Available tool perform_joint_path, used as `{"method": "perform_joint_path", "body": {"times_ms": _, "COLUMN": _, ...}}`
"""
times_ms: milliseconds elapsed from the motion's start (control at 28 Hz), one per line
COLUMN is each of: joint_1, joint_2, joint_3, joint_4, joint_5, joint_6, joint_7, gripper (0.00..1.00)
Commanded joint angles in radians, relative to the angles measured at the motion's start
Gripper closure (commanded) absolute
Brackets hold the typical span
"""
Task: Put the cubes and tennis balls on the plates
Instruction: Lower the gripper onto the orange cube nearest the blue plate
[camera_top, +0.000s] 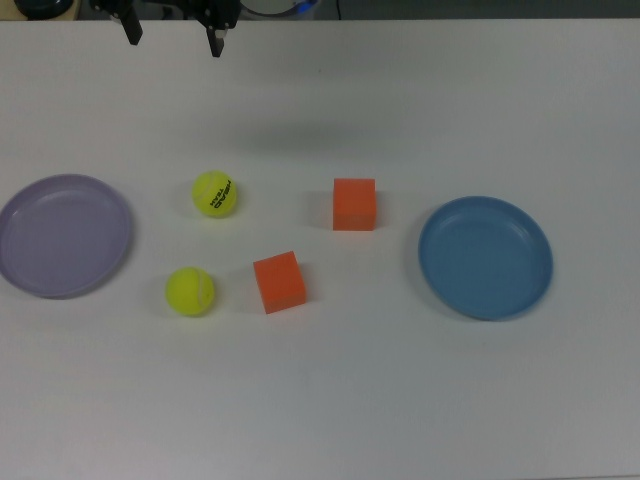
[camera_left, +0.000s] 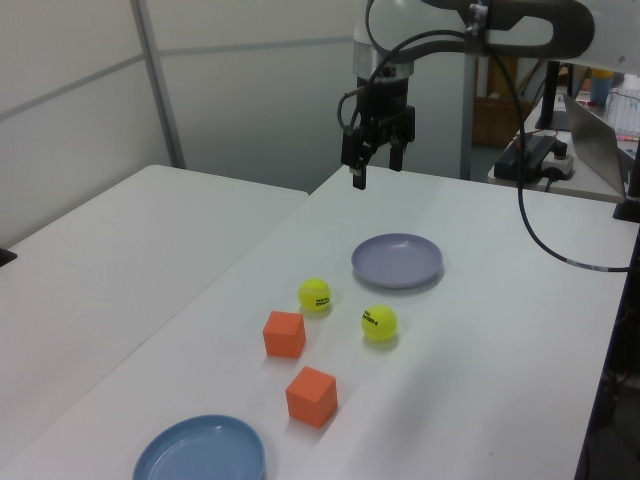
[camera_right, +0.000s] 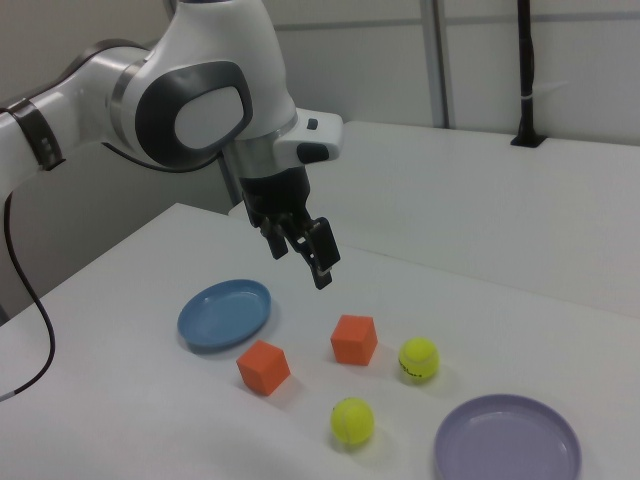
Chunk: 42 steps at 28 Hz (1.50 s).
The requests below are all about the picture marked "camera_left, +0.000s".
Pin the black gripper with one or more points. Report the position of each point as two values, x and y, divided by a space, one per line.
385 100

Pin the yellow tennis ball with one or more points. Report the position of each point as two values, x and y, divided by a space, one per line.
378 323
315 295

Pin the orange cube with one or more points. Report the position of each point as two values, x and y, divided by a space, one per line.
311 396
284 334

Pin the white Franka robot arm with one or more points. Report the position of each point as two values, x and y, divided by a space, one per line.
615 30

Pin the purple plate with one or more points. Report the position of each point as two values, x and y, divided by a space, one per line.
395 260

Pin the brown wooden panel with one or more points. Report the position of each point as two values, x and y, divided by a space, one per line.
502 80

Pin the black power strip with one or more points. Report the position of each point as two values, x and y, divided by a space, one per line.
530 152

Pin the black monitor pole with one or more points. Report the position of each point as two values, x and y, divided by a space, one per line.
550 95

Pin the white emergency stop button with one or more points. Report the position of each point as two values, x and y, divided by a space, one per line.
560 165

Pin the silver laptop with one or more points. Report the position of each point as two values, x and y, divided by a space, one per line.
595 145

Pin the blue bottle yellow cap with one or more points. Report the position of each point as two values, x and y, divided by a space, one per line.
602 90

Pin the clear plastic rack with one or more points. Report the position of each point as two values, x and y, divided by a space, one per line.
625 112

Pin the black stand base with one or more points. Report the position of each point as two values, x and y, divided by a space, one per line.
627 210

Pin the blue plate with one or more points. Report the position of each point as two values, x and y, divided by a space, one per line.
200 450

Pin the grey metal post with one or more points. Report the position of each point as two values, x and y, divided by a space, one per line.
472 125

